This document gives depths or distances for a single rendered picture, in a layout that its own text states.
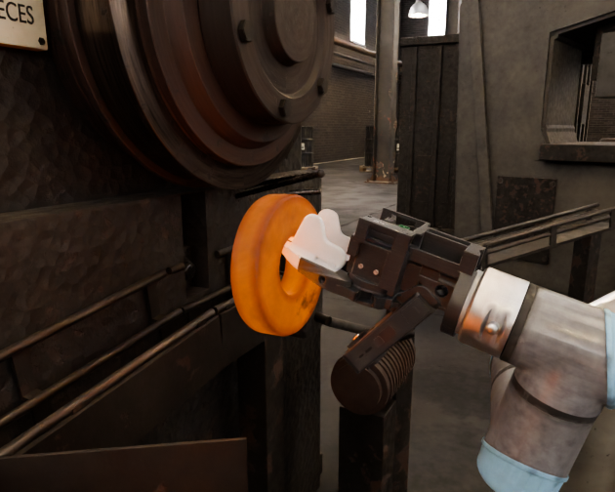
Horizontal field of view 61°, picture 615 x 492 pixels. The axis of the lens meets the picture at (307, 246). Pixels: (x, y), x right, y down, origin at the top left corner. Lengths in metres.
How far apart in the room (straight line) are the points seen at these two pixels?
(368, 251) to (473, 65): 3.01
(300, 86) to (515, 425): 0.53
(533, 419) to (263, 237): 0.29
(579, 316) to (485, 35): 3.07
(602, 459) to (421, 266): 1.01
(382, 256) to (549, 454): 0.22
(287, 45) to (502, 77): 2.75
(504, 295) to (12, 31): 0.59
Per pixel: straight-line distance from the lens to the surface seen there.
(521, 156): 3.35
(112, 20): 0.62
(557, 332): 0.48
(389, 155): 9.53
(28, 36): 0.72
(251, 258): 0.50
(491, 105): 3.42
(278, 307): 0.54
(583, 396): 0.50
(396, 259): 0.48
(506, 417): 0.52
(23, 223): 0.66
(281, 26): 0.72
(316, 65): 0.83
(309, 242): 0.53
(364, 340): 0.53
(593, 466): 1.45
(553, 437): 0.51
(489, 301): 0.48
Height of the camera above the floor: 0.97
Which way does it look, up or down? 13 degrees down
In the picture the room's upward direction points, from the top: straight up
